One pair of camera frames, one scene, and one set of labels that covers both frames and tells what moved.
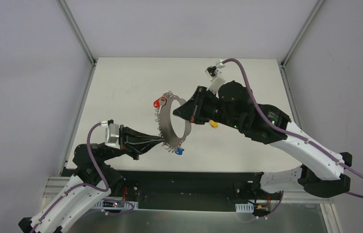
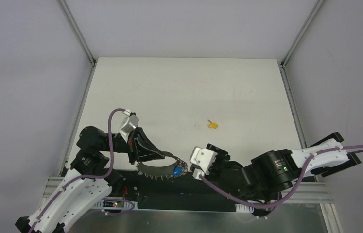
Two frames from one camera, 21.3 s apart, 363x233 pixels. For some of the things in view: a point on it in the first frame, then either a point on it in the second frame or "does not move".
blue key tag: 179,151 to 178,171
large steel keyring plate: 167,135 to 157,172
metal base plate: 284,218 does not move
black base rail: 202,190 does not move
